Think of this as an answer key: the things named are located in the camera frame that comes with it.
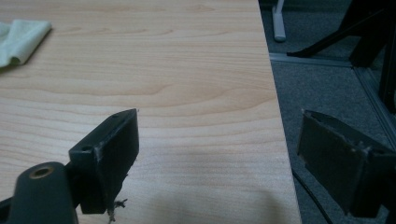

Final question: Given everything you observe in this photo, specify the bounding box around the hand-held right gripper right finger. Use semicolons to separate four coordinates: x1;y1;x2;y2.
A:
296;108;396;219

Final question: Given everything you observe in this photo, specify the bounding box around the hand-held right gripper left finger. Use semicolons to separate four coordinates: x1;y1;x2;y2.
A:
68;108;140;216

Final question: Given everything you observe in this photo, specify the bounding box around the light green cloth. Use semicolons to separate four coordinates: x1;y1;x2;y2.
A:
0;19;53;69

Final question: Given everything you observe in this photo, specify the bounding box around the black stand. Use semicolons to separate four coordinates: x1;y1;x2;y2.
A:
286;0;396;115

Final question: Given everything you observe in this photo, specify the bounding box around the white table leg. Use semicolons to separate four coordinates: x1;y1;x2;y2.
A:
271;0;288;43

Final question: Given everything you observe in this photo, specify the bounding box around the black cable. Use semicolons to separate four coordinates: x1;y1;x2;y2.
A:
291;170;334;224

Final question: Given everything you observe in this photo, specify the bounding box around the grey metal floor rail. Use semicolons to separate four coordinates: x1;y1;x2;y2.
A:
269;51;396;151

